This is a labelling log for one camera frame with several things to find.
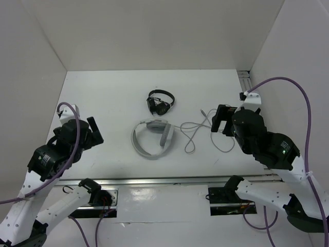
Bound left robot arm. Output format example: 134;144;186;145
1;117;104;246

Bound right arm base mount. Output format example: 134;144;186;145
205;187;257;216

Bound black headphones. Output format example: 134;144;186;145
147;90;175;116

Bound aluminium right side rail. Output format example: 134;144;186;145
236;70;253;92

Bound aluminium rail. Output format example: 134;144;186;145
236;70;253;92
55;174;282;188

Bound white grey headphones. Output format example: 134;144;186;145
131;118;175;160

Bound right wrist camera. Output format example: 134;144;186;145
239;91;262;112

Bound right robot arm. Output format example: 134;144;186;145
211;104;328;233

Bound aluminium front rail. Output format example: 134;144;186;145
55;174;282;188

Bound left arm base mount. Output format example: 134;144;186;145
70;188;118;219

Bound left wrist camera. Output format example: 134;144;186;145
57;104;80;125

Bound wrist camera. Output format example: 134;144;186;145
57;104;80;125
239;91;262;112

